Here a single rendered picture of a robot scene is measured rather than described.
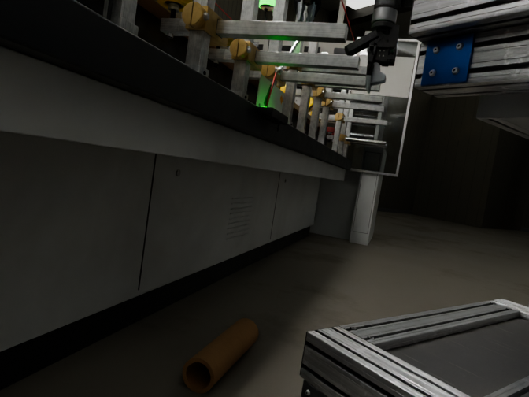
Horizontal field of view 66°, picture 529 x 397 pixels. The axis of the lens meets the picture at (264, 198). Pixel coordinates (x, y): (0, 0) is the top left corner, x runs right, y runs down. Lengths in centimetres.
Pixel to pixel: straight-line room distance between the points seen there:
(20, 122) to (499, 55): 74
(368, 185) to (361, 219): 30
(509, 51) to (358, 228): 294
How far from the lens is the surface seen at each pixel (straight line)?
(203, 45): 95
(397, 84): 368
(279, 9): 147
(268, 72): 139
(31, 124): 63
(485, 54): 83
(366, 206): 361
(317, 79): 141
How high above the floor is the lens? 52
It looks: 4 degrees down
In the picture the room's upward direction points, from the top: 8 degrees clockwise
